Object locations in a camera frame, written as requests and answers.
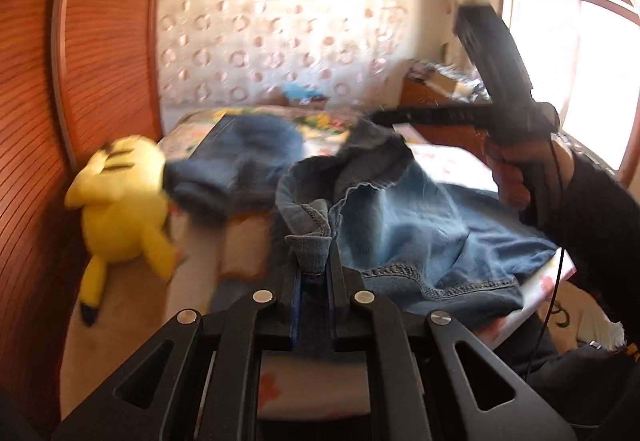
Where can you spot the cardboard box with blue cloth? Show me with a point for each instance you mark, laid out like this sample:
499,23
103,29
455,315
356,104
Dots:
300,93

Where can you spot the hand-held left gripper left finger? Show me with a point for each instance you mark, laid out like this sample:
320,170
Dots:
240,331

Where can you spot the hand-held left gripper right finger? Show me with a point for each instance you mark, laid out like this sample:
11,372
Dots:
345,321

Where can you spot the blue denim pants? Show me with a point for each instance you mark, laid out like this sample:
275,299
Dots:
400,231

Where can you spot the dark cloth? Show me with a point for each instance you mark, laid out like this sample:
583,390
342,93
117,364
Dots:
590,391

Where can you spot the wooden frame window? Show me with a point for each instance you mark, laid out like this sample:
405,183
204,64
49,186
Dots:
575,46

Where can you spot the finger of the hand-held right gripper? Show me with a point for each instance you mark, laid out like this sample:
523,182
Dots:
430,116

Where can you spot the wooden slatted wardrobe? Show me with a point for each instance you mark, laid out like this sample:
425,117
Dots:
100,46

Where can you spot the person's right hand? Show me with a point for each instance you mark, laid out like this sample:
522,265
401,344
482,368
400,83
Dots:
510,176

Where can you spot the open cardboard box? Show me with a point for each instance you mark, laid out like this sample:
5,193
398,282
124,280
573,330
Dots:
445,81

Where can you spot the floral fleece blanket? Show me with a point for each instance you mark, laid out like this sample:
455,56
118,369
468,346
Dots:
320,122

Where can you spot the sheer circle pattern curtain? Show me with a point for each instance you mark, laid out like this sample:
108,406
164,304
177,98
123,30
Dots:
280,31

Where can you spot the wooden sideboard cabinet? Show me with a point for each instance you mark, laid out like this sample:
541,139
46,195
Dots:
425,96

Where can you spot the cream printed cloth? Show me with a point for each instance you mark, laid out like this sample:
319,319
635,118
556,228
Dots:
590,316

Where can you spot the person's right forearm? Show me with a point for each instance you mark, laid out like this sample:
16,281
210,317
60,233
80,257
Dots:
595,221

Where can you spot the yellow plush toy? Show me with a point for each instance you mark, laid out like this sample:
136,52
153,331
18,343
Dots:
120,211

